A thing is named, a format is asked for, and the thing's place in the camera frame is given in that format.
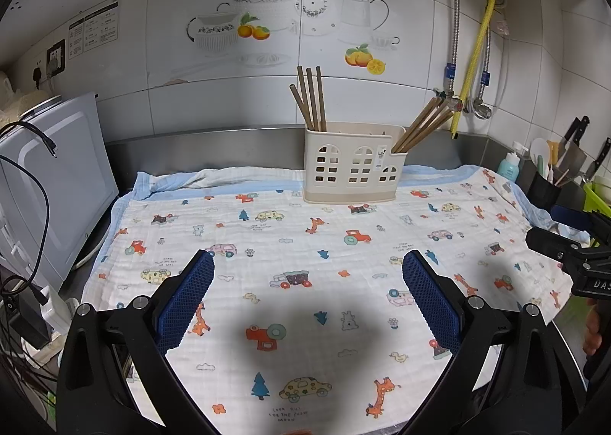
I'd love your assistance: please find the green plastic rack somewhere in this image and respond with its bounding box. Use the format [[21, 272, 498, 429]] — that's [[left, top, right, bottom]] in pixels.
[[582, 179, 611, 217]]

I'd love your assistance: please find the person's right hand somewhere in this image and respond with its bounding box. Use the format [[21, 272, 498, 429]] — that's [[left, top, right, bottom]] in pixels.
[[582, 302, 605, 358]]

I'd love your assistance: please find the short silver flexible hose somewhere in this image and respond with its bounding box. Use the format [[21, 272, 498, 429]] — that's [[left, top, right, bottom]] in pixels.
[[480, 31, 503, 107]]

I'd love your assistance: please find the cream plastic utensil holder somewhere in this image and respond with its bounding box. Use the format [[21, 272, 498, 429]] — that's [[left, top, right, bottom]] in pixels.
[[302, 122, 406, 204]]

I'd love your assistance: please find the thin white hose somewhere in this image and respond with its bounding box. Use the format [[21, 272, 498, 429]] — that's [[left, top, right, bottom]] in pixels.
[[491, 29, 512, 111]]

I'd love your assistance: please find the steel cleaver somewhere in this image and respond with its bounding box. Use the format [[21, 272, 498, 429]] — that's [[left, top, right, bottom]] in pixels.
[[556, 116, 591, 174]]

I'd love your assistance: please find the red-handled valve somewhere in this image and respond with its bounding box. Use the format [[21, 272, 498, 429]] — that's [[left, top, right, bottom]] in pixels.
[[433, 88, 465, 114]]

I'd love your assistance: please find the long silver flexible hose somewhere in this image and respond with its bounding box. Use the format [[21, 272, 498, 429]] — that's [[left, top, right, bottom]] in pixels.
[[441, 0, 463, 99]]

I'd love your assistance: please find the white microwave oven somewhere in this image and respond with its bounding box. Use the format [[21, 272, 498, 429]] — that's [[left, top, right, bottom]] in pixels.
[[0, 91, 120, 293]]

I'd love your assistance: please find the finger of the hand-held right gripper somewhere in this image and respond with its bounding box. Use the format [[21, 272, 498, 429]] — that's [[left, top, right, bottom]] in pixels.
[[526, 227, 586, 268], [550, 205, 593, 233]]

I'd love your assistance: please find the metal valve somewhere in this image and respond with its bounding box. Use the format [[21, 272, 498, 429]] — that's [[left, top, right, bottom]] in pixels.
[[465, 100, 493, 121]]

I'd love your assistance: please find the teal bottle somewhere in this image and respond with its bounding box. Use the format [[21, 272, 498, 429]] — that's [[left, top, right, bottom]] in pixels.
[[496, 141, 524, 183]]

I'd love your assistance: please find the white spatula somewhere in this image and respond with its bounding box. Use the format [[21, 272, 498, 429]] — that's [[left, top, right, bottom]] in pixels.
[[530, 136, 551, 169]]

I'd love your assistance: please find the wall socket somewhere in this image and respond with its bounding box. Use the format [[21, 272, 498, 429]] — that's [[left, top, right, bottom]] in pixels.
[[46, 40, 66, 78]]

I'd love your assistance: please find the black cable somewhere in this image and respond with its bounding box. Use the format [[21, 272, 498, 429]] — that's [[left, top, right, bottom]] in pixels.
[[0, 122, 59, 304]]

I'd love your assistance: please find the white charger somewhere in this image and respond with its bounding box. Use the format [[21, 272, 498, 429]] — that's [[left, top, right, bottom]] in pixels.
[[40, 285, 73, 336]]

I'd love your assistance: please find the black-handled knife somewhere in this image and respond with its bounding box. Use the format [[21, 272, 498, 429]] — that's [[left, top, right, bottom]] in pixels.
[[585, 136, 611, 179]]

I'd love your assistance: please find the wall notice sticker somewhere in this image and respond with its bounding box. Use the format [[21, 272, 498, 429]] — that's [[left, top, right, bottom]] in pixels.
[[68, 0, 120, 54]]

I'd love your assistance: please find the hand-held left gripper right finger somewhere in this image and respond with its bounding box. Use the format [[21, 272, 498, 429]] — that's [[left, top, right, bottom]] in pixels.
[[402, 250, 561, 435]]

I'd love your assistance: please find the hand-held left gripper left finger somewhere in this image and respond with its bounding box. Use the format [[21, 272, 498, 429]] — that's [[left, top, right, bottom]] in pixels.
[[56, 250, 215, 435]]

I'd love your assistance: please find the black utensil container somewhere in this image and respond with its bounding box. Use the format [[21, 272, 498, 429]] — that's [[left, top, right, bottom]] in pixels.
[[527, 172, 562, 212]]

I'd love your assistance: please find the printed cartoon blanket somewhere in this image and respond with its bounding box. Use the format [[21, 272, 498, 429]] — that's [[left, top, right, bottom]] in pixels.
[[81, 164, 590, 435]]

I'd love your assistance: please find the teapot wall decal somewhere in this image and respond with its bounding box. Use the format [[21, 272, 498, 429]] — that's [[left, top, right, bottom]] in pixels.
[[185, 0, 402, 78]]

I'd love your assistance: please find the yellow gas hose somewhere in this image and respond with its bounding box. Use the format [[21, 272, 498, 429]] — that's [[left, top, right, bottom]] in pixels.
[[449, 0, 500, 140]]

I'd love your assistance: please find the black power adapter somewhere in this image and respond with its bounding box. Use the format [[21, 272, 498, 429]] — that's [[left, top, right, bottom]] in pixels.
[[10, 289, 51, 351]]

